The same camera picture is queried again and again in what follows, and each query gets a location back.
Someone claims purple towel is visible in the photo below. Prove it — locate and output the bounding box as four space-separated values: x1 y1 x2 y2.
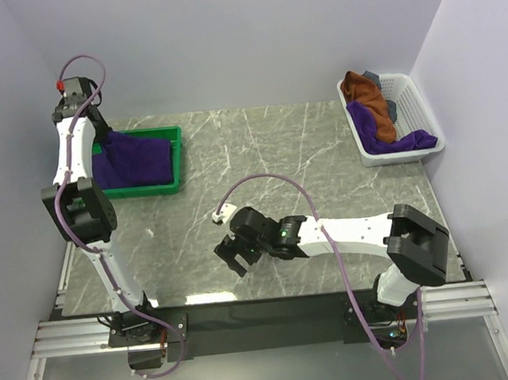
92 131 174 190
347 100 438 156

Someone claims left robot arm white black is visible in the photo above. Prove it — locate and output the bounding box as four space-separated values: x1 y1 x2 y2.
41 76 165 345

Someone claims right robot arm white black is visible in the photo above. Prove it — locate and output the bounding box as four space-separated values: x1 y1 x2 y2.
212 204 449 320

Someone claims black base bar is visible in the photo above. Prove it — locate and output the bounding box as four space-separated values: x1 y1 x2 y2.
105 282 428 370

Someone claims green plastic tray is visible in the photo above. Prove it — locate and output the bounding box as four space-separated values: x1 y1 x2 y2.
91 126 182 199

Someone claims brown towel in basket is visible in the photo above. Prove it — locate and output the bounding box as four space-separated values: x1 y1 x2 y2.
340 71 397 143

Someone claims grey towel in basket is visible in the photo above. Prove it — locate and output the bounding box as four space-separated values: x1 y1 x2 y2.
363 71 397 123

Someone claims white plastic basket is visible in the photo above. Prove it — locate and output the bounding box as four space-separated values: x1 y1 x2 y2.
336 73 445 167

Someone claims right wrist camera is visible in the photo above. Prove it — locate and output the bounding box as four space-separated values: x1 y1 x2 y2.
212 203 238 225

